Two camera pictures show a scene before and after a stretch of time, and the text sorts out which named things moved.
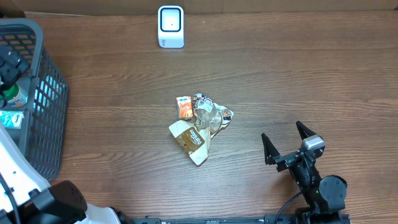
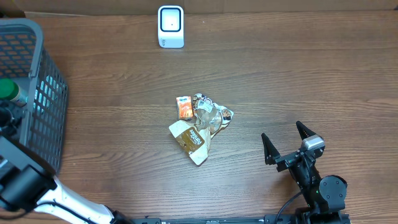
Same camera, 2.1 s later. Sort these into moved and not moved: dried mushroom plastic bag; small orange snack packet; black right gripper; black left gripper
Moved: black left gripper
Not moved: dried mushroom plastic bag; black right gripper; small orange snack packet
